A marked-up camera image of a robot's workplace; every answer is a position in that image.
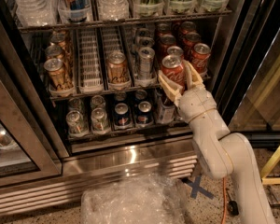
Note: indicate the open fridge glass door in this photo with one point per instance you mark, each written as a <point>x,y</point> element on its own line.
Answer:
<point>245,70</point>

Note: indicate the front silver slim can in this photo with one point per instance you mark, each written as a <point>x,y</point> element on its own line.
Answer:
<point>145,62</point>

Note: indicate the blue tape cross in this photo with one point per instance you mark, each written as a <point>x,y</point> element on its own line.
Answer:
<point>196,188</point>

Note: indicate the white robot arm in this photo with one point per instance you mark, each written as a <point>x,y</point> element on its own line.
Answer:
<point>220,152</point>

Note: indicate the lone gold can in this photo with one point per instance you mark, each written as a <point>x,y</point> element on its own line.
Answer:
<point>117,68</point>

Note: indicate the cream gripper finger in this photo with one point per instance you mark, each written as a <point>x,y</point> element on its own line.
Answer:
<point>193,78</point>
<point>172,90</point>

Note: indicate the front gold can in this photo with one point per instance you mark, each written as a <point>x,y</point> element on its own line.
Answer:
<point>58,74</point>

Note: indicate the red bull can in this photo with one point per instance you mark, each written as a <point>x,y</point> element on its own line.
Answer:
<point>75,10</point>

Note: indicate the green-silver can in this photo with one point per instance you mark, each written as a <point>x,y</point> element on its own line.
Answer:
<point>76,123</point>
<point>99,120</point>

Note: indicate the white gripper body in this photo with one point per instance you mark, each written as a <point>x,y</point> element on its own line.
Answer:
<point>197,104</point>

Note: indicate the left bottled drink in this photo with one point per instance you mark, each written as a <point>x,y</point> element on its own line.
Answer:
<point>165,109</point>

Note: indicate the pepsi can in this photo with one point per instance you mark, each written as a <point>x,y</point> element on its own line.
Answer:
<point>144,115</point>
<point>122,115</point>

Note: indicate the front left green-silver can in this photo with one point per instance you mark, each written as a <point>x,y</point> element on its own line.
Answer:
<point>76,123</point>

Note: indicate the coke can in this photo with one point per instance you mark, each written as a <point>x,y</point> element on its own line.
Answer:
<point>176,50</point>
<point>200,54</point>
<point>173,68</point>
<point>186,27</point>
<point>166,41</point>
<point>190,39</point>

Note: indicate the left fridge door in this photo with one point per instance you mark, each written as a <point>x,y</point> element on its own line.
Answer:
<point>25,152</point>

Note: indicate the rear silver slim can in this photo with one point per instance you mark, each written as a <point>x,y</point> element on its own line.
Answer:
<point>142,32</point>

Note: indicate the middle gold can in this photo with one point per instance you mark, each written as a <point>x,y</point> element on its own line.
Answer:
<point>55,51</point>

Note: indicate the front right pepsi can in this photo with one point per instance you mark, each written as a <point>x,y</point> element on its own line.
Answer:
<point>144,115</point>

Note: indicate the clear plastic wrapped bundle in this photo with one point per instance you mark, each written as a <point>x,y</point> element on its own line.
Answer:
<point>145,199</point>

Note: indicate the front left pepsi can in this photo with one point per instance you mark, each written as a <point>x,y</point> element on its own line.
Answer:
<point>122,115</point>

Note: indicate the silver slim can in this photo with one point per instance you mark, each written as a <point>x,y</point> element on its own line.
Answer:
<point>142,32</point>
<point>145,62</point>
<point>145,42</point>

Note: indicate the rear gold can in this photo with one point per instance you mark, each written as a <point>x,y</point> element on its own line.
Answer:
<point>61,40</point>

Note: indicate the steel fridge bottom grille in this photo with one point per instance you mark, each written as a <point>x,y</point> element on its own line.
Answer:
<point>174,157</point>

